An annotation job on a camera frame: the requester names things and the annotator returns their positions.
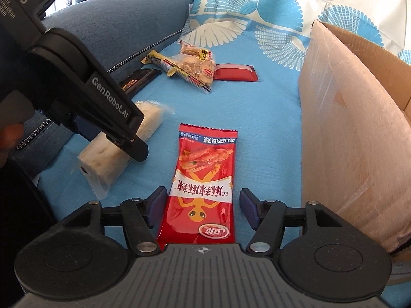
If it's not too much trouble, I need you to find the brown cardboard box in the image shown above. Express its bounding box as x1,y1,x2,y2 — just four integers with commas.
298,19,411,254

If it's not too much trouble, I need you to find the black snack packet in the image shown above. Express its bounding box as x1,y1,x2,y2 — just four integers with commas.
118,69,161,97

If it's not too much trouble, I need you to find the yellow wafer packet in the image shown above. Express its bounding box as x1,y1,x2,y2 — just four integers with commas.
139,50,180,78

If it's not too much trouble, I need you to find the red packet with orange figure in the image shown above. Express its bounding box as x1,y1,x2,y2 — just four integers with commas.
156,122,239,246

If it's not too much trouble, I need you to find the person's left hand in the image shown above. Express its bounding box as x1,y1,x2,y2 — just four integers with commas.
0,90,33,167

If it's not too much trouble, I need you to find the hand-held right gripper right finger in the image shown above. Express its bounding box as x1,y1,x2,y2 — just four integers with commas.
239,188,350,257

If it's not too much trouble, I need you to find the white nougat bar clear wrapper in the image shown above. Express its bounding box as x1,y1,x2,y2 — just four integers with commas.
74,100,175,199

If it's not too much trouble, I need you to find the blue sofa armrest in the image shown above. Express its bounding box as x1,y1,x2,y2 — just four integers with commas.
10,0,196,175

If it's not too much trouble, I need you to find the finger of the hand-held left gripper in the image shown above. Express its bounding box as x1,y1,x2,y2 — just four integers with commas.
101,130,150,162

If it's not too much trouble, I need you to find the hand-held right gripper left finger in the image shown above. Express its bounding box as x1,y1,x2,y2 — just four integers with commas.
59,186,169,257

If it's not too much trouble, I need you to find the red foil snack packet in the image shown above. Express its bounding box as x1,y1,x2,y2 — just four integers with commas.
213,64,259,83

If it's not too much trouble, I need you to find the blue white fan-print cloth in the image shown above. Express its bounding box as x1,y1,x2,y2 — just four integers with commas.
35,0,411,308

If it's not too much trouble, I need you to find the clear biscuit packet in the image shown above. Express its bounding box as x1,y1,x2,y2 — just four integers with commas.
167,39,216,95

